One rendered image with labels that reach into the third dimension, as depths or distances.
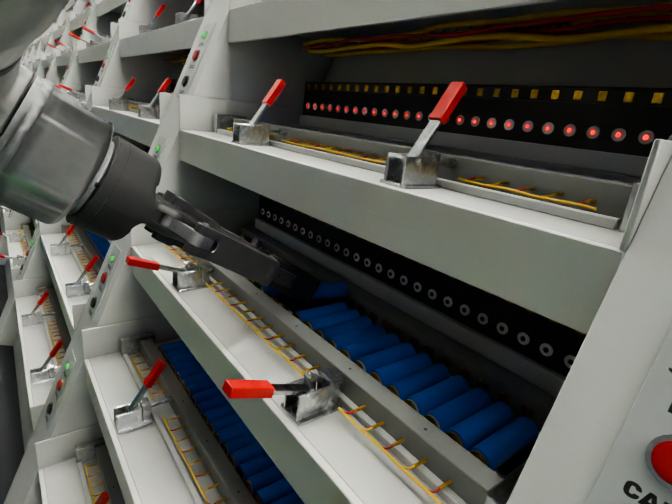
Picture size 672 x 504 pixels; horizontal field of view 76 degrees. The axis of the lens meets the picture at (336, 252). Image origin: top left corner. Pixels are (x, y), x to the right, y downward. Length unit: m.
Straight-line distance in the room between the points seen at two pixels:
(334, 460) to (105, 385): 0.46
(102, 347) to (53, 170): 0.48
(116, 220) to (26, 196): 0.05
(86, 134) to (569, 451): 0.33
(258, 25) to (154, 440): 0.55
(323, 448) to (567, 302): 0.19
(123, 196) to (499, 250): 0.26
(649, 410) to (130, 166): 0.33
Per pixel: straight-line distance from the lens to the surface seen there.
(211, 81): 0.72
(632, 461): 0.22
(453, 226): 0.28
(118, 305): 0.75
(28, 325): 1.31
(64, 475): 0.86
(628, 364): 0.23
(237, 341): 0.44
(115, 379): 0.72
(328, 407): 0.36
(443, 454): 0.31
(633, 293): 0.23
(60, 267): 1.16
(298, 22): 0.57
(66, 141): 0.33
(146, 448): 0.60
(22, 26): 0.25
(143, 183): 0.35
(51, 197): 0.34
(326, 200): 0.37
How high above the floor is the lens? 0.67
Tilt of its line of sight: 3 degrees down
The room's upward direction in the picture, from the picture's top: 24 degrees clockwise
